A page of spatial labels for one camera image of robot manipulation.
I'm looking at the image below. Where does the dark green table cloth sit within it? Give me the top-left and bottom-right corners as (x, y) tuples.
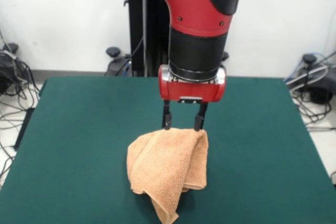
(0, 76), (336, 224)

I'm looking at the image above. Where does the black cable on pedestal column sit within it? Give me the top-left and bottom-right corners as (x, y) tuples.
(115, 36), (145, 77)

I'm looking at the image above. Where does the orange terry towel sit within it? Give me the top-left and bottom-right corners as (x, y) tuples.
(127, 127), (209, 222)

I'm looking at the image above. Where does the long blue cable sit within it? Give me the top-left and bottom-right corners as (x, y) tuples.
(285, 52), (330, 83)

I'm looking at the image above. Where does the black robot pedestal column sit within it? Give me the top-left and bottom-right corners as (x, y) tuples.
(122, 0), (173, 78)

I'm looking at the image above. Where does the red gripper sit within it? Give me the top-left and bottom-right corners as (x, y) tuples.
(157, 64), (227, 132)

